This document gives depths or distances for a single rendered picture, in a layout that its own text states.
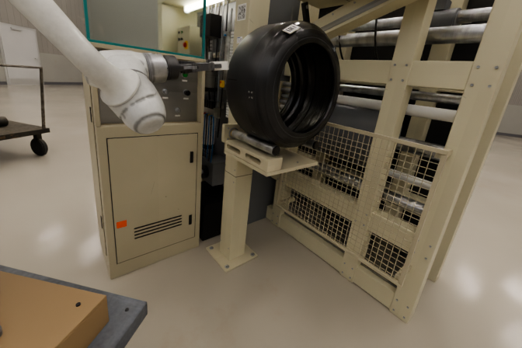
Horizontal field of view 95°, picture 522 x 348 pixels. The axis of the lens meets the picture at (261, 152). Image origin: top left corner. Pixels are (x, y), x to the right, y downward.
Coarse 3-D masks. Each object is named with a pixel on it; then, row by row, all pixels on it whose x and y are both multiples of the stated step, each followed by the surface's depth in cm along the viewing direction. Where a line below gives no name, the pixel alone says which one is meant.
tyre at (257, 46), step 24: (288, 24) 94; (312, 24) 100; (240, 48) 101; (264, 48) 90; (288, 48) 91; (312, 48) 121; (240, 72) 97; (264, 72) 90; (312, 72) 132; (336, 72) 114; (240, 96) 99; (264, 96) 92; (312, 96) 136; (336, 96) 121; (240, 120) 109; (264, 120) 97; (288, 120) 139; (312, 120) 131; (288, 144) 111
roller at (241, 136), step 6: (234, 132) 126; (240, 132) 124; (240, 138) 122; (246, 138) 118; (252, 138) 115; (258, 138) 115; (252, 144) 115; (258, 144) 111; (264, 144) 108; (270, 144) 107; (264, 150) 109; (270, 150) 105; (276, 150) 105
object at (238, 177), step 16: (240, 0) 122; (256, 0) 119; (256, 16) 121; (240, 32) 125; (224, 176) 152; (240, 176) 146; (224, 192) 155; (240, 192) 149; (224, 208) 158; (240, 208) 154; (224, 224) 160; (240, 224) 158; (224, 240) 162; (240, 240) 162
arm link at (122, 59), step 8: (104, 56) 63; (112, 56) 63; (120, 56) 64; (128, 56) 65; (136, 56) 67; (120, 64) 62; (128, 64) 63; (136, 64) 65; (144, 64) 68; (144, 72) 67; (88, 80) 63
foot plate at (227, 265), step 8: (208, 248) 170; (216, 248) 171; (248, 248) 175; (216, 256) 163; (224, 256) 164; (240, 256) 166; (248, 256) 166; (256, 256) 168; (224, 264) 157; (232, 264) 158; (240, 264) 159
